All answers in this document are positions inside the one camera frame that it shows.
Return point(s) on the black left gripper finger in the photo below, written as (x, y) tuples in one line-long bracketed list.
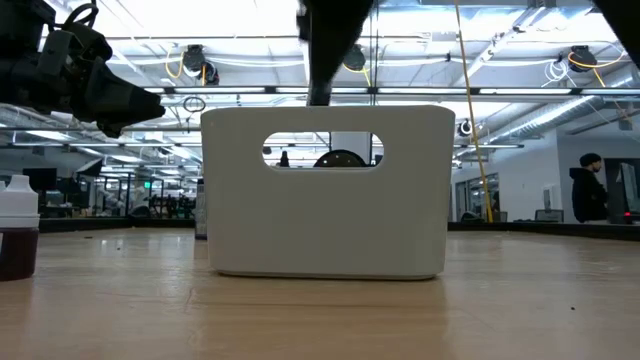
[(120, 107)]

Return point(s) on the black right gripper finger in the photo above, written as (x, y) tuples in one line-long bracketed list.
[(332, 40)]

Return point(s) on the small white-capped dropper bottle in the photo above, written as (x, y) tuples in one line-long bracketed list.
[(17, 210)]

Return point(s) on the black-capped food coloring bottle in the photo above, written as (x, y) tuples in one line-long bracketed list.
[(284, 160)]

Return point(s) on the light grey plastic bin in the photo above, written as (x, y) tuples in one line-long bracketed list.
[(325, 225)]

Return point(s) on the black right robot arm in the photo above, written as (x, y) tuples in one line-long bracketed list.
[(625, 20)]

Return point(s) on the person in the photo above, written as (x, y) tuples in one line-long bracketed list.
[(587, 192)]

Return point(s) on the black monitor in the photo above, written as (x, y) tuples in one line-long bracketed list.
[(615, 190)]

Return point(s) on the black aluminium table frame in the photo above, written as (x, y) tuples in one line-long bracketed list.
[(550, 229)]

